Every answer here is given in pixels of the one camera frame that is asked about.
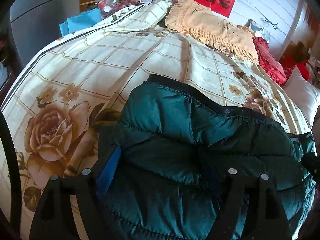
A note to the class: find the grey wardrobe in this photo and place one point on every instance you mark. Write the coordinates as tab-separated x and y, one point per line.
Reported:
33	25

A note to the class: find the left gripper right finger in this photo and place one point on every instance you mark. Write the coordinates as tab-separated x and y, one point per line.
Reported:
265	217

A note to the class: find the yellow fringed pillow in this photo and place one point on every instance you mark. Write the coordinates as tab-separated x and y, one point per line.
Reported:
193	19

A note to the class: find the white pillow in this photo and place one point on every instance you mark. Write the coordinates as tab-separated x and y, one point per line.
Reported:
303	94

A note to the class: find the green quilted puffer jacket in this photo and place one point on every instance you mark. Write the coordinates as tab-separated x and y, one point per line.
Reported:
176	147

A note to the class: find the framed photo behind pillows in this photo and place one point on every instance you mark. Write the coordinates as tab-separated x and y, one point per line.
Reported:
259	30

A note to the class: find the blue cloth on bedside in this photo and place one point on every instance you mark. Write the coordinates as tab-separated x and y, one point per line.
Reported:
84	20

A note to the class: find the red heart-shaped cushion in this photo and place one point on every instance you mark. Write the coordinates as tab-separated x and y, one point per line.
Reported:
269	64

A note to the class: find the floral cream bed quilt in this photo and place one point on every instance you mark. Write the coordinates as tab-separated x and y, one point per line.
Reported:
72	80

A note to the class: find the clutter of bottles bedside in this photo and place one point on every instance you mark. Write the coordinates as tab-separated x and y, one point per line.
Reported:
107	7

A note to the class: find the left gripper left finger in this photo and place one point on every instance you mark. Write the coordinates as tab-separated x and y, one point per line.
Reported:
54	218

